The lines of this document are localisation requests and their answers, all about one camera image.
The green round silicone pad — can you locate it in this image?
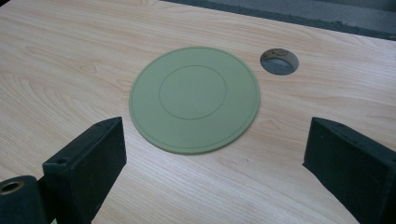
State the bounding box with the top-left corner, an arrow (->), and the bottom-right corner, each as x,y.
128,46 -> 262,156

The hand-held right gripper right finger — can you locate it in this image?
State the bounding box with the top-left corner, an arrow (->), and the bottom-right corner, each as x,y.
302,117 -> 396,224

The round table cable hole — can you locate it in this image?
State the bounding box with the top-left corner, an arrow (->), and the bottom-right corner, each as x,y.
259,48 -> 300,77

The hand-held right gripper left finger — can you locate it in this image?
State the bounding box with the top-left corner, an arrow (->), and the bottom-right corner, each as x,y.
42,117 -> 128,224

